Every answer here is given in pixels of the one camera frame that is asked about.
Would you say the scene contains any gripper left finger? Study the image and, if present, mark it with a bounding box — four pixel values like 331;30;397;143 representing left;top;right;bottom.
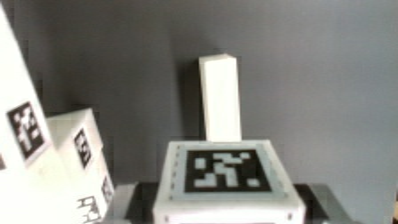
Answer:
106;182;159;224

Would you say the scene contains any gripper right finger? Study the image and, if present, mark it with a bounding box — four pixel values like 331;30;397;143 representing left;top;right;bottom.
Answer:
296;183;360;224

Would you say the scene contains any white leg cube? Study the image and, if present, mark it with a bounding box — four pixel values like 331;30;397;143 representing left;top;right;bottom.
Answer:
47;108;115;224
154;140;306;224

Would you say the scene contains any white chair back frame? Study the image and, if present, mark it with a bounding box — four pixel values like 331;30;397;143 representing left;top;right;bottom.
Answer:
0;5;77;224

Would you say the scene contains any white U-shaped obstacle fence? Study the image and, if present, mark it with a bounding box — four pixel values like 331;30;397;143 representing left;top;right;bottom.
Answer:
200;54;242;142

